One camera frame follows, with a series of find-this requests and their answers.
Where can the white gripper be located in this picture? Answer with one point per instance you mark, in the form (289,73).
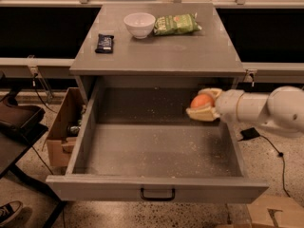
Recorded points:
(228,105)

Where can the orange fruit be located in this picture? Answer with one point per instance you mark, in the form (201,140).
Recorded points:
(202,100)

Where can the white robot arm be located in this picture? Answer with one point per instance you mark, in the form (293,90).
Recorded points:
(281,112)

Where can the grey open top drawer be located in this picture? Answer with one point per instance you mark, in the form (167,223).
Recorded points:
(136,134)

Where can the black power adapter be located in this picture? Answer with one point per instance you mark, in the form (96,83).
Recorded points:
(249,134)

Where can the green chip bag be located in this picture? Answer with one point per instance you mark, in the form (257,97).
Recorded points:
(176,24)

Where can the grey cabinet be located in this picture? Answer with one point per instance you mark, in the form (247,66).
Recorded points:
(207,53)

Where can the white ceramic bowl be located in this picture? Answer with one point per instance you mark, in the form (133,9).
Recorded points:
(139,24)

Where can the dark blue snack bar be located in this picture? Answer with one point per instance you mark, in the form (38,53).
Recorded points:
(104,44)

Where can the cardboard box bottom right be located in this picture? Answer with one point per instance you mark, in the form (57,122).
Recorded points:
(271,212)

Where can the can in cardboard box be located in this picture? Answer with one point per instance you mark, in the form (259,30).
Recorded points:
(72,130)

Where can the open cardboard box left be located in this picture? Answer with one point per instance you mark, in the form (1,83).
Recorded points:
(60,141)

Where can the brown chair seat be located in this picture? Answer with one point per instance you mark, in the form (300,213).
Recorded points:
(18,119)

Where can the black sneaker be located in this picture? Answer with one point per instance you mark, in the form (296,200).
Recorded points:
(10,211)

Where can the black drawer handle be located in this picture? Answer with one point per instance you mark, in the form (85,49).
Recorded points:
(157,194)

